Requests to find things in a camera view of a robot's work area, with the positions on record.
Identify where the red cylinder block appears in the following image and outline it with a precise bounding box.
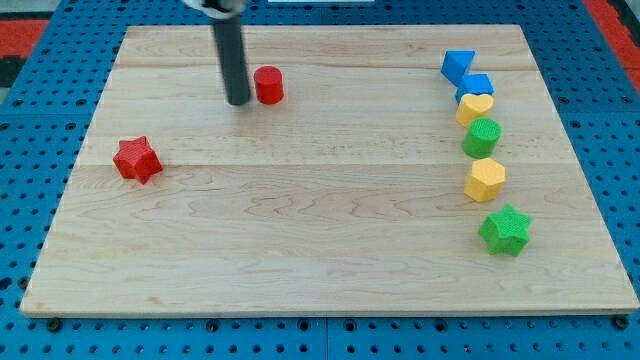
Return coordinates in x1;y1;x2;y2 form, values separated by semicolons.
253;65;284;105

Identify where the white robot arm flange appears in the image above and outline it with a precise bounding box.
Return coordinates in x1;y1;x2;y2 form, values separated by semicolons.
182;0;247;20

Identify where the light wooden board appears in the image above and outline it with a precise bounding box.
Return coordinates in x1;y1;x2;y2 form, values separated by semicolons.
20;25;639;319

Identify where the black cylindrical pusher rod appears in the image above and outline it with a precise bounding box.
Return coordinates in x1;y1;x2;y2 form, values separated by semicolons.
212;14;251;106

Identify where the yellow heart block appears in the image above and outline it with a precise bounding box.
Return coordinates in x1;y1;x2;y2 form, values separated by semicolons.
455;93;495;128

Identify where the yellow hexagon block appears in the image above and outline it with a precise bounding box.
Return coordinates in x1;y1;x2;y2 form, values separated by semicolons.
463;158;506;202

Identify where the green cylinder block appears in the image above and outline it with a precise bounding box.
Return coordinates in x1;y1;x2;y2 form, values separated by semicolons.
462;117;502;159

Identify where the blue triangular block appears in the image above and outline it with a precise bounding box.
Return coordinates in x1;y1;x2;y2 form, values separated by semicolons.
441;49;476;86

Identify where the blue cube block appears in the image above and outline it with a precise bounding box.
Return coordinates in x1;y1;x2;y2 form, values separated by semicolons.
455;73;494;103

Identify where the red star block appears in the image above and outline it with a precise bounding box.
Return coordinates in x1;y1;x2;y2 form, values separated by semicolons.
113;136;163;184

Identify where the green star block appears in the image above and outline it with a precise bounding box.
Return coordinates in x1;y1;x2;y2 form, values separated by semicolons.
478;204;532;257

